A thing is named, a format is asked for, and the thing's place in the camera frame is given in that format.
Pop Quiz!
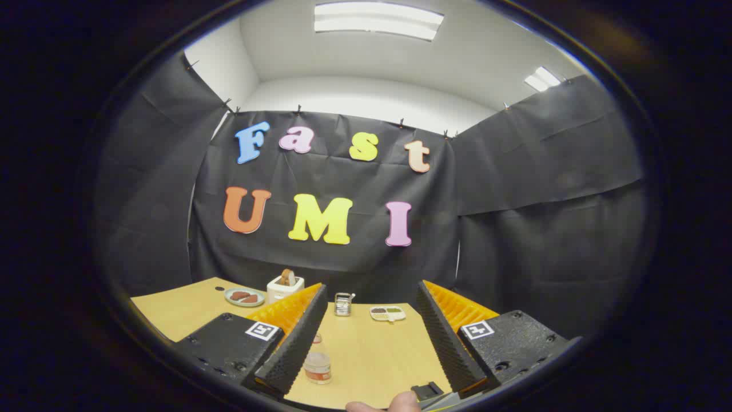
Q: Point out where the white toaster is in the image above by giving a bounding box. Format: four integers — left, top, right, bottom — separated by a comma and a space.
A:
266, 269, 305, 304

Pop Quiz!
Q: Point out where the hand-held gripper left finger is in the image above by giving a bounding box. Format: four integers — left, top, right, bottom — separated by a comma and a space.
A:
174, 282, 329, 399

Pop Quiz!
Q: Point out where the wooden table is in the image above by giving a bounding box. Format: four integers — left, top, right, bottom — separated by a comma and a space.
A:
130, 277, 458, 410

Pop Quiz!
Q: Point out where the small ceiling light panel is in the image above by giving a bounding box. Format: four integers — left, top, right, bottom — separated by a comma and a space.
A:
524, 66, 562, 92

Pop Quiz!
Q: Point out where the green plate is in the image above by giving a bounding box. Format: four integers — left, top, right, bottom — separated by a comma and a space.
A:
224, 287, 266, 308

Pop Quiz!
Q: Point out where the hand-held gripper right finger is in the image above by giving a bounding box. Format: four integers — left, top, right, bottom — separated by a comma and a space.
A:
416, 280, 584, 398

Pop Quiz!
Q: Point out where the clear plastic juice bottle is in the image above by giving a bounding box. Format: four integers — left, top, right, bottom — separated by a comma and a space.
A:
303, 333, 333, 385

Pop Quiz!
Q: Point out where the large ceiling light panel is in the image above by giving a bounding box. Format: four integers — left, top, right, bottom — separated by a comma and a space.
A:
313, 1, 445, 42

